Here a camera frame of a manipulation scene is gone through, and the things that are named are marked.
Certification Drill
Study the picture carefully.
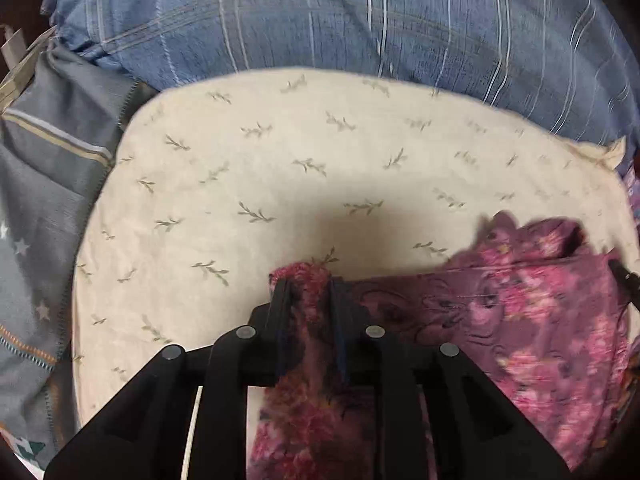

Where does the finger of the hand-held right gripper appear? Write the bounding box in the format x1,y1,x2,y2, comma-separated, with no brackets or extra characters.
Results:
607,257,640,312

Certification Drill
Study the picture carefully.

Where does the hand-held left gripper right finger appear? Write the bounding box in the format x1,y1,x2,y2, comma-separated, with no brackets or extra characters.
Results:
330,276,572,480

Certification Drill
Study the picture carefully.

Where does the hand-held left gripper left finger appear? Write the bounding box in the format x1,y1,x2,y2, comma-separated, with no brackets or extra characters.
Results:
44,277,297,480

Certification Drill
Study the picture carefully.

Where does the pink floral garment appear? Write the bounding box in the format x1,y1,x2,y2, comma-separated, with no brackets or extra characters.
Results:
247,210,640,480

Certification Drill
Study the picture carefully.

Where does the purple floral bed sheet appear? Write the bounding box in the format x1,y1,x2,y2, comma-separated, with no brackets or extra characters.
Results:
618,159,640,242

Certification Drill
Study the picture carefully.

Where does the cream leaf-print cloth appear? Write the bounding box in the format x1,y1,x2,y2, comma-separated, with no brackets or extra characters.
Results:
70,67,640,428

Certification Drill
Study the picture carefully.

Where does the grey striped star-print cloth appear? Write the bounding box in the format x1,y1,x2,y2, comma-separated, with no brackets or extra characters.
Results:
0,40,157,467

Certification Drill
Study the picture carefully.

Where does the stack of papers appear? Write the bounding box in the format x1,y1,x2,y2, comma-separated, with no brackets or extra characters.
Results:
0,24,57,107

